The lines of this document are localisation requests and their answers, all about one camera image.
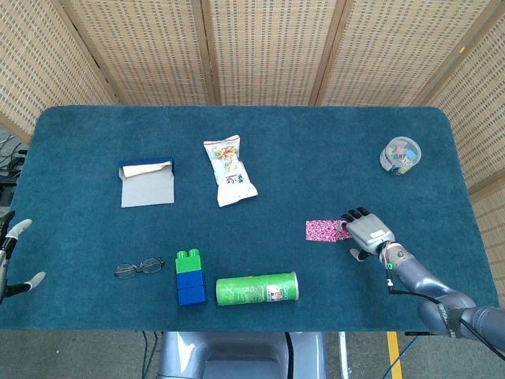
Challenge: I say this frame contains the white snack bag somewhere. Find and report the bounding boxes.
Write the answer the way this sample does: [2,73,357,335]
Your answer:
[203,134,260,208]

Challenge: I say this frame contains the woven folding screen panel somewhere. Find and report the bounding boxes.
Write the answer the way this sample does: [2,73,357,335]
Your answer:
[311,0,505,107]
[200,0,348,107]
[58,0,217,107]
[0,0,119,145]
[413,0,505,277]

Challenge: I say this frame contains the black cable bundle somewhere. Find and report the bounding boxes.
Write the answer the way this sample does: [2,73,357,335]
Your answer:
[0,133,29,206]

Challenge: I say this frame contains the white table leg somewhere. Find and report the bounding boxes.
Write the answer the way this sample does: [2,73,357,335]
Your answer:
[338,331,350,379]

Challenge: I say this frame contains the open blue cardboard box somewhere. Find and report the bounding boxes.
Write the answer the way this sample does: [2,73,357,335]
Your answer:
[118,157,176,208]

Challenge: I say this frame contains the green toy building block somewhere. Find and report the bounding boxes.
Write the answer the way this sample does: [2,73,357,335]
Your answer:
[175,248,204,276]

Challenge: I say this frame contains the blue toy building block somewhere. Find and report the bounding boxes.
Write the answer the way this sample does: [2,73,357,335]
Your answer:
[177,286,208,307]
[176,271,206,290]

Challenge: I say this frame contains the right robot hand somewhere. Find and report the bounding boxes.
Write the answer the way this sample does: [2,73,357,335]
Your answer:
[339,205,396,262]

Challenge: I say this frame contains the black torso cable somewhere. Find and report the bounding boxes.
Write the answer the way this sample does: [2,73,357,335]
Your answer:
[284,331,296,379]

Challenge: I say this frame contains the blue floor cable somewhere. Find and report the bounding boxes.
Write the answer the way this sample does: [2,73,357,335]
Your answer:
[140,330,159,379]
[381,335,420,379]

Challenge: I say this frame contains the yellow floor tape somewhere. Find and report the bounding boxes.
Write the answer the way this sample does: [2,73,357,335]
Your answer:
[386,331,404,379]

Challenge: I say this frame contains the green chip can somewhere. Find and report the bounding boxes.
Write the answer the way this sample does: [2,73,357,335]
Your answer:
[215,271,300,307]

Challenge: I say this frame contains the blue carpet table cover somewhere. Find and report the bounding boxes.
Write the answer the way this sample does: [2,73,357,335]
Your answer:
[0,105,501,332]

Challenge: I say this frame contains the clear jar of binder clips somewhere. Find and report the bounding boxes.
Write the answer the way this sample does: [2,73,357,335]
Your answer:
[379,136,422,176]

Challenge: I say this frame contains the grey robot torso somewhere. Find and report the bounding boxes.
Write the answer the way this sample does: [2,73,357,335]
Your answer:
[156,331,329,379]

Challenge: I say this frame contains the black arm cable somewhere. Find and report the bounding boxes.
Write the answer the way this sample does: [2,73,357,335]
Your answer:
[387,278,505,355]

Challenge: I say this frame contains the cream paper sheet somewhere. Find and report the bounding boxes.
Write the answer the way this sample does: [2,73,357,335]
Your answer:
[122,162,171,181]

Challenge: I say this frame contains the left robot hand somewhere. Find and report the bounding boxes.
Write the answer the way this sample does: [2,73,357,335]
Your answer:
[0,211,47,305]

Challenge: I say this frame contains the thin metal frame eyeglasses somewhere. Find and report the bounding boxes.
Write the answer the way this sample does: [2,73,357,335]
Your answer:
[113,256,166,280]

